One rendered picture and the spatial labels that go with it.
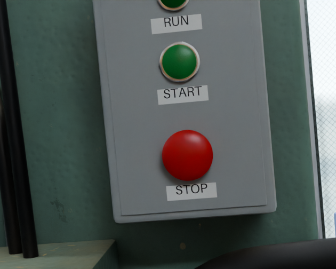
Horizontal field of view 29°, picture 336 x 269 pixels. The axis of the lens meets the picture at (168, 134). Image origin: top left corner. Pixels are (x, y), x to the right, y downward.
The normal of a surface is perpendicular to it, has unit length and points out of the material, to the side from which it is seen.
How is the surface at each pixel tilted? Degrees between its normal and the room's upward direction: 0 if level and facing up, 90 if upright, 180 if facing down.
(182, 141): 81
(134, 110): 90
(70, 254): 0
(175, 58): 87
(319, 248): 52
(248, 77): 90
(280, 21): 90
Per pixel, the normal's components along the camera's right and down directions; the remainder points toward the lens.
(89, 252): -0.09, -0.99
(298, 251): -0.12, -0.56
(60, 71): -0.10, 0.06
